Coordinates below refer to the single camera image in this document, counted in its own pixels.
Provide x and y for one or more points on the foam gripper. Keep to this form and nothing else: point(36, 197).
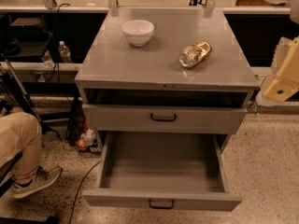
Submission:
point(294, 11)

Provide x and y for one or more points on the grey drawer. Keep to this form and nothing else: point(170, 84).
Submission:
point(164, 119)
point(182, 171)

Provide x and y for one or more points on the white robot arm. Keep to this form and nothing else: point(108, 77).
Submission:
point(294, 4)

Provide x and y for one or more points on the grey metal drawer cabinet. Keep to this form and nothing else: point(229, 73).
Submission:
point(118, 73)

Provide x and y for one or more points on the grey top drawer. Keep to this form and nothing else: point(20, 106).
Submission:
point(164, 119)

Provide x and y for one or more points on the crushed gold can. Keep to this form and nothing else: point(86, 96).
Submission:
point(194, 54)

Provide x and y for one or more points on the white ceramic bowl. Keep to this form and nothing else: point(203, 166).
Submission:
point(138, 32)

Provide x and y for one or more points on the black tripod stand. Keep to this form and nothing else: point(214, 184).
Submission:
point(14, 86)

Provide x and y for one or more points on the clear water bottle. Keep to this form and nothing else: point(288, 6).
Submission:
point(65, 53)

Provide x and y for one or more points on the grey sneaker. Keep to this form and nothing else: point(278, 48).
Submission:
point(43, 180)

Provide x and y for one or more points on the person's leg in khaki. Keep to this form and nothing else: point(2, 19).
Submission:
point(21, 133)

